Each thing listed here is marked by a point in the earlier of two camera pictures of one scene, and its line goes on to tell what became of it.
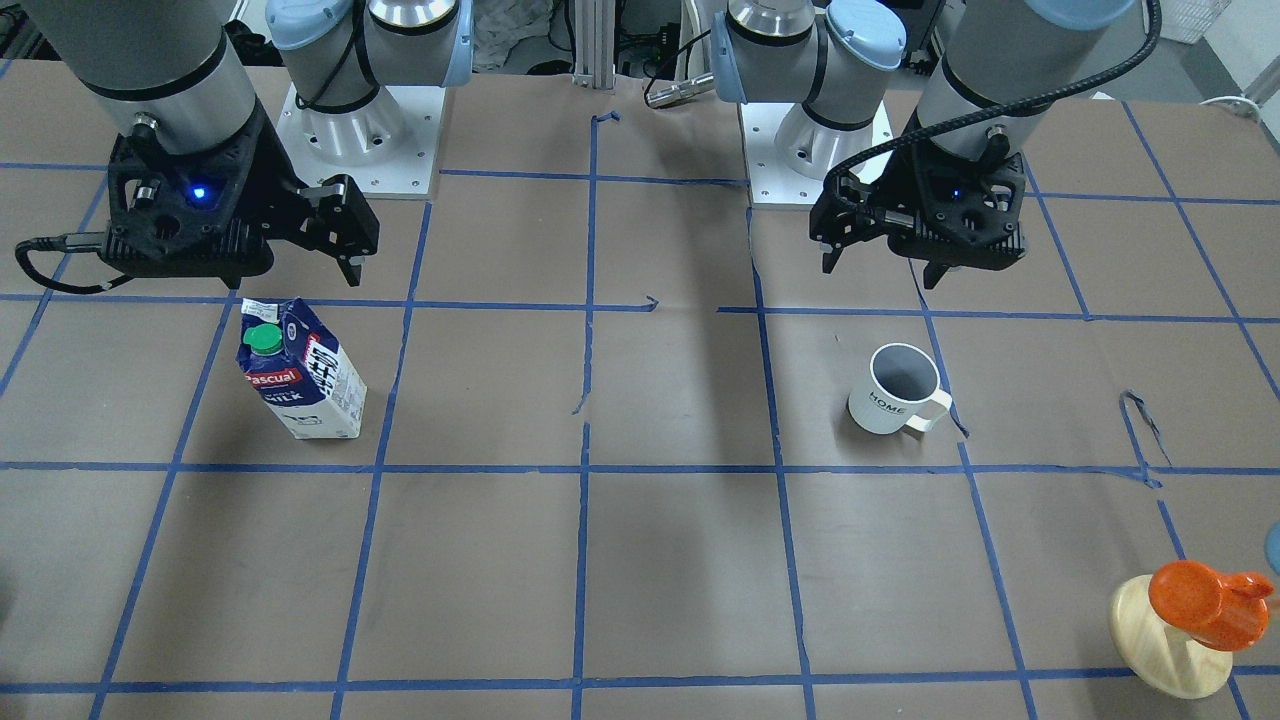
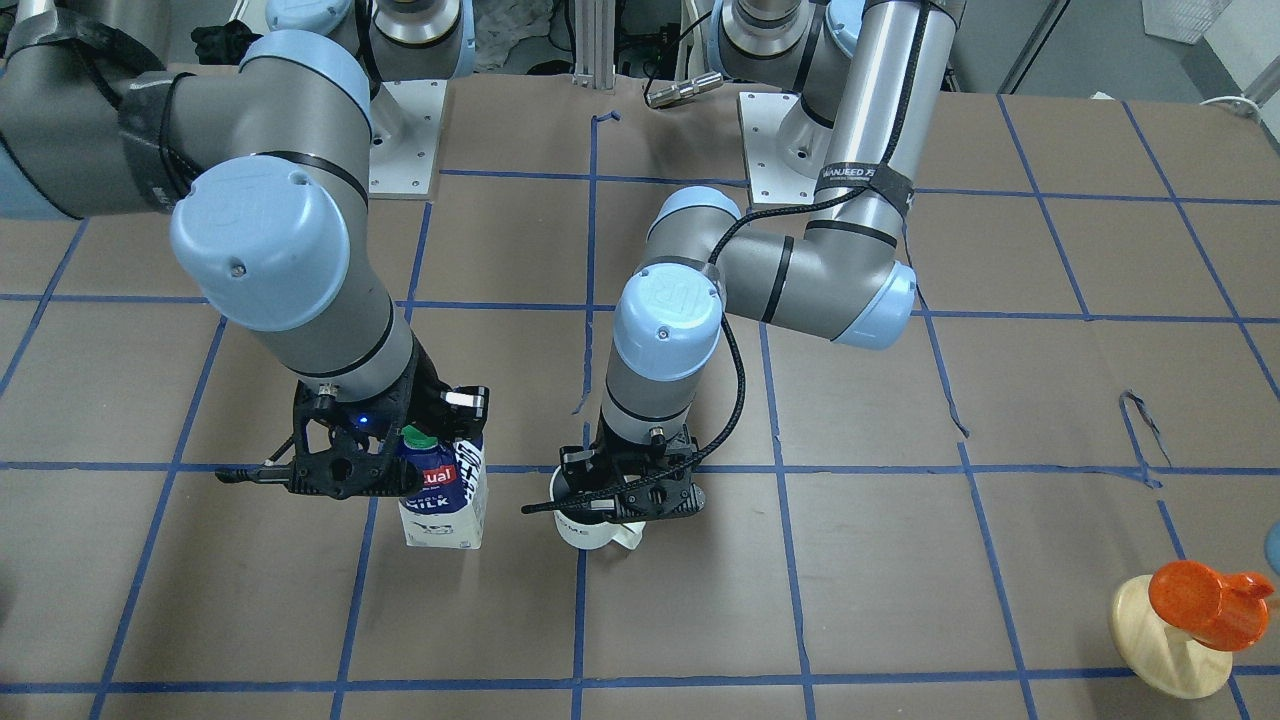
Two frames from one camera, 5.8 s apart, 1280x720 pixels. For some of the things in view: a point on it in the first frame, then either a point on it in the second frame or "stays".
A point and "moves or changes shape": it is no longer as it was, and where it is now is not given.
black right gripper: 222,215 -> 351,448
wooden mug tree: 1168,661 stays
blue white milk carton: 299,370 moves or changes shape
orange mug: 1217,611 stays
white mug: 901,391 -> 592,536
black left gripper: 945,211 -> 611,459
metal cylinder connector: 700,84 stays
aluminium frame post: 594,44 stays
